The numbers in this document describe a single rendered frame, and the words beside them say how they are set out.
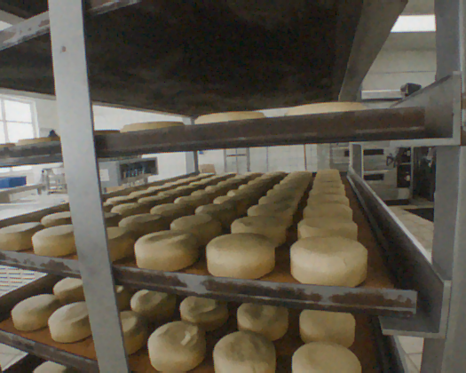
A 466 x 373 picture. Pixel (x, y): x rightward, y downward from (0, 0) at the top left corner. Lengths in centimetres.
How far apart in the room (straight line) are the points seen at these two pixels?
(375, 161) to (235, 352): 521
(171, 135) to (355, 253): 13
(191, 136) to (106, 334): 16
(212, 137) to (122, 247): 14
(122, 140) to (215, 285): 11
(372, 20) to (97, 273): 27
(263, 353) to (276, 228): 10
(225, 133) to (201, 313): 20
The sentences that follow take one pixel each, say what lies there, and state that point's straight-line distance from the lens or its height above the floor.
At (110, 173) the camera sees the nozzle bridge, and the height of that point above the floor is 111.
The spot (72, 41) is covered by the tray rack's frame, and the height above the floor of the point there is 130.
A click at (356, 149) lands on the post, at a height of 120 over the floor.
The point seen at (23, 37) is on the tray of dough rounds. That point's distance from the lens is 27.
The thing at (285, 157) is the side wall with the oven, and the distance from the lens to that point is 607.
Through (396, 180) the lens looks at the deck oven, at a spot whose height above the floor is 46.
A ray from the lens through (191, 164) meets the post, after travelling 84.
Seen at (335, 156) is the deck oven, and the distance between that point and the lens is 521.
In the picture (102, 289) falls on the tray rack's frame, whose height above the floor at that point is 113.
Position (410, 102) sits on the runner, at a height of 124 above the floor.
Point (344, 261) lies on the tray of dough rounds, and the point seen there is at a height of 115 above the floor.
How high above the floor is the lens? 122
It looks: 8 degrees down
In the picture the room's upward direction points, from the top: 4 degrees counter-clockwise
